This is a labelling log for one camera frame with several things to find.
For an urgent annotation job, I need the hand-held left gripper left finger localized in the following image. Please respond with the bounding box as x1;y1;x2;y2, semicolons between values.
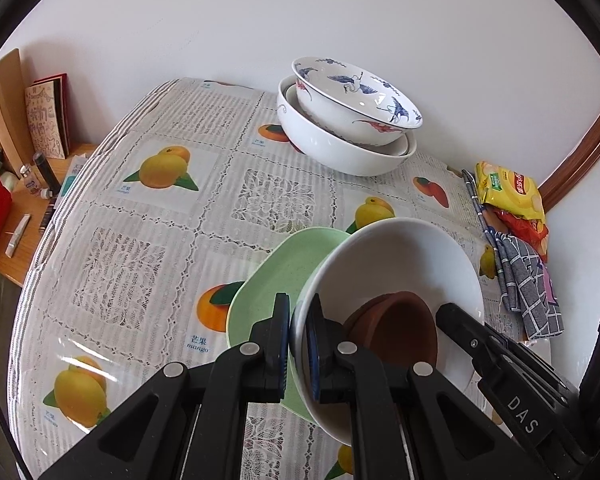
39;292;292;480

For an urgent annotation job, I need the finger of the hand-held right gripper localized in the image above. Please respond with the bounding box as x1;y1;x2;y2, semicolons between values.
435;302;512;377
482;321;580;407

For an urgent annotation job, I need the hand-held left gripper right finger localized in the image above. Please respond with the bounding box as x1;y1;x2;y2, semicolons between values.
305;293;552;480

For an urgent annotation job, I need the light green square plate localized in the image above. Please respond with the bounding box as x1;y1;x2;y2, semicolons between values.
226;226;353;423

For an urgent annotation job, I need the white bowl grey swirl print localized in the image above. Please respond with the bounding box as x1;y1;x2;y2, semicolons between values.
288;217;486;447

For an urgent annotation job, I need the pink cloth piece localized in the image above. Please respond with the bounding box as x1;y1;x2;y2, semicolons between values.
540;262;558;306

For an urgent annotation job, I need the grey checked cloth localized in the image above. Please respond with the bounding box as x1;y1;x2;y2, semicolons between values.
461;169;566;339

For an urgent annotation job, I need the red chip bag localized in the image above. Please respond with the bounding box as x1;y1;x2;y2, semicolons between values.
484;207;550;261

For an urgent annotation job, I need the yellow chip bag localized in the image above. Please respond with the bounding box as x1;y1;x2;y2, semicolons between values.
475;161;546;221

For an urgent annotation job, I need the large plain white bowl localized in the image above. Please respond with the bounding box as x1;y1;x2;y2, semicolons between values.
277;75;417;177

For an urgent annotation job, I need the white bowl blue crane print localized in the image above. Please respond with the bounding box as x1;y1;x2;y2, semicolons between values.
291;56;424;148

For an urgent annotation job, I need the pale blue packet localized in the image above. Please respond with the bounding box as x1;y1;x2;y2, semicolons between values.
60;152;91;201

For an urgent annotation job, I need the white pen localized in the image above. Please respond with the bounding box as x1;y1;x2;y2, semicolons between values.
7;214;32;257

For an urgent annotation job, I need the wooden side table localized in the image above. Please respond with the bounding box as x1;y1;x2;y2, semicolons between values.
0;142;101;288

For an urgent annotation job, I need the black tube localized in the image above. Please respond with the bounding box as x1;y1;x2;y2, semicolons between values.
32;151;61;192

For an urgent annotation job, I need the doodle print booklet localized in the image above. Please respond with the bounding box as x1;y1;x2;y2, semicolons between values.
24;74;72;159

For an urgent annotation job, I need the light wooden chair back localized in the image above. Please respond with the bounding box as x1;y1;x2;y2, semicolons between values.
0;48;36;176

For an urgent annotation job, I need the brown wooden door frame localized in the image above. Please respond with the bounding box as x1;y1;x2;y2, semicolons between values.
537;105;600;211

